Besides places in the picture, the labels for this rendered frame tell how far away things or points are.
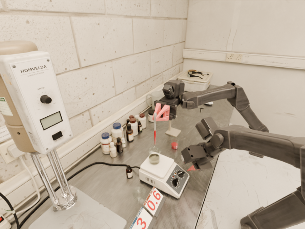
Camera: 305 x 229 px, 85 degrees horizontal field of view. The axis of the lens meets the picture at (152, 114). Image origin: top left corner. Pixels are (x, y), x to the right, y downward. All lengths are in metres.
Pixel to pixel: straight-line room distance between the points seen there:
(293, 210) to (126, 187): 0.58
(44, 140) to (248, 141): 0.49
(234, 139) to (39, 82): 0.49
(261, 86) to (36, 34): 1.90
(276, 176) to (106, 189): 0.80
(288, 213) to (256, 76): 1.64
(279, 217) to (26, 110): 0.60
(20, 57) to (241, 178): 0.91
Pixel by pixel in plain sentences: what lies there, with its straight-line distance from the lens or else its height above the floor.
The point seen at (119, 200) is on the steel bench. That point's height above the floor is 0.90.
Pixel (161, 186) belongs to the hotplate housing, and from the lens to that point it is 0.77.
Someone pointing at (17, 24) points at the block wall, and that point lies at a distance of 0.78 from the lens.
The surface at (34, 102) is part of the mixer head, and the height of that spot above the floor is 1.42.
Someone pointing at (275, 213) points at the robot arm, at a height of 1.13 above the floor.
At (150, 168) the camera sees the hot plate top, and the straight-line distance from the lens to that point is 0.77.
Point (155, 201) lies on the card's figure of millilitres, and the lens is 0.76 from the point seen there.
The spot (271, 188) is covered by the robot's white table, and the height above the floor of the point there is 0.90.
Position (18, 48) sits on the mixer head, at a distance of 0.39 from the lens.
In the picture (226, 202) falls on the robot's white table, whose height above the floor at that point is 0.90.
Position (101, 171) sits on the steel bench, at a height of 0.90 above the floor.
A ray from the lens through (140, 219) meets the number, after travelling 0.71.
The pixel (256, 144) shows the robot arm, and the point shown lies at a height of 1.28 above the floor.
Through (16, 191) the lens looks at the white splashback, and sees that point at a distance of 0.88.
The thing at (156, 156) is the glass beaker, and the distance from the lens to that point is 0.74.
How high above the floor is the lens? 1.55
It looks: 29 degrees down
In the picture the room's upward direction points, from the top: straight up
